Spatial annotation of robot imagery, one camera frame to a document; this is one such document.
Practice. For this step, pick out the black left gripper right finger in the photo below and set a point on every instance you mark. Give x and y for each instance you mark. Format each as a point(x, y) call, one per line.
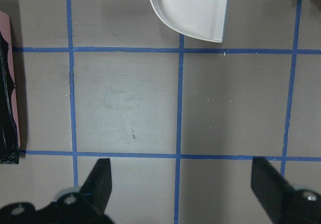
point(273, 192)

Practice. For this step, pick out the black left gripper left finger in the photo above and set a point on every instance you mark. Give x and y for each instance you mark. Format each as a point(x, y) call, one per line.
point(97, 187)

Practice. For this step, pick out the white plastic dustpan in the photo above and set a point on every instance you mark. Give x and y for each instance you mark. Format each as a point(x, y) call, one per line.
point(199, 19)

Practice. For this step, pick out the pink bin with black bag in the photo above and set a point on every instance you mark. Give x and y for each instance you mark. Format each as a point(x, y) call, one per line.
point(10, 134)

